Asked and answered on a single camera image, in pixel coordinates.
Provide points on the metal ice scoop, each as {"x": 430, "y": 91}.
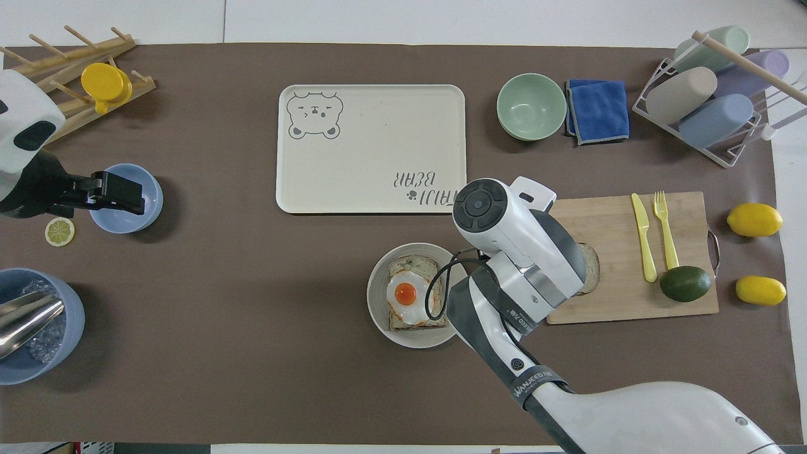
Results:
{"x": 28, "y": 318}

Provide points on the wooden dish rack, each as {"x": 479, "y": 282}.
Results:
{"x": 63, "y": 60}

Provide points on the yellow lemon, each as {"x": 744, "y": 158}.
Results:
{"x": 761, "y": 291}
{"x": 754, "y": 220}

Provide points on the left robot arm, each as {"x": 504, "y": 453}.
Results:
{"x": 25, "y": 104}

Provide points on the green bowl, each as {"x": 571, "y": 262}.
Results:
{"x": 531, "y": 107}

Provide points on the white plate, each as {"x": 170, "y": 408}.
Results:
{"x": 378, "y": 302}

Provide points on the yellow plastic knife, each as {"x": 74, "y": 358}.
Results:
{"x": 643, "y": 236}

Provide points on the beige cup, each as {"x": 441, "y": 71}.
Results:
{"x": 681, "y": 94}

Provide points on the cream tray with bear print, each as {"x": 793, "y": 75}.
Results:
{"x": 372, "y": 139}

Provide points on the light blue bowl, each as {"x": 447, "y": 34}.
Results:
{"x": 148, "y": 195}

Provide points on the blue cloth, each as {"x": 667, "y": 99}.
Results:
{"x": 599, "y": 110}

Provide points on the blue ice bucket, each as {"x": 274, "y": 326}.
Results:
{"x": 63, "y": 328}

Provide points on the fried egg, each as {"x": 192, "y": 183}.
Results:
{"x": 405, "y": 295}

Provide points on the wooden cutting board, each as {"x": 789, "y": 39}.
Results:
{"x": 611, "y": 221}

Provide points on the blue cup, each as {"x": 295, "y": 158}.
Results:
{"x": 715, "y": 121}

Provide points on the wooden rod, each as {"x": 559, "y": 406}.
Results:
{"x": 750, "y": 66}

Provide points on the bread slice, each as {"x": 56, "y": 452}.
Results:
{"x": 591, "y": 268}

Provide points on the green cup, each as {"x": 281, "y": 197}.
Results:
{"x": 709, "y": 53}

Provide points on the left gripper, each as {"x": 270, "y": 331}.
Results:
{"x": 34, "y": 186}

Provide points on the yellow cup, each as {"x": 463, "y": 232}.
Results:
{"x": 104, "y": 82}

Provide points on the toast slice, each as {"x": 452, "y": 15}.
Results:
{"x": 413, "y": 263}

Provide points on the green avocado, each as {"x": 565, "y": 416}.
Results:
{"x": 686, "y": 284}

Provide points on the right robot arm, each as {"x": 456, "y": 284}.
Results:
{"x": 523, "y": 243}

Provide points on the purple cup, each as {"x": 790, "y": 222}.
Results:
{"x": 760, "y": 72}

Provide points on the yellow plastic fork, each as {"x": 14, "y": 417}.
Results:
{"x": 665, "y": 233}

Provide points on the lemon slice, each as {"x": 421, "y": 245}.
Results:
{"x": 59, "y": 231}

